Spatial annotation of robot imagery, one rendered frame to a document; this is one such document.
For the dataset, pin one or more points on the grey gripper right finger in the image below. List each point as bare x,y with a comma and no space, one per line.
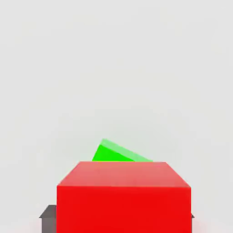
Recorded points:
192,216

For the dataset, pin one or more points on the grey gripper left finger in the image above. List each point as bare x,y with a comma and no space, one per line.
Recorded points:
49,218

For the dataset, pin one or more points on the small red cube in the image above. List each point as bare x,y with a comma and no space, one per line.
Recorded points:
123,200

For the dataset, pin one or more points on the small green cube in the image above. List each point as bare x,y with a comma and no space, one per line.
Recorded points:
112,153

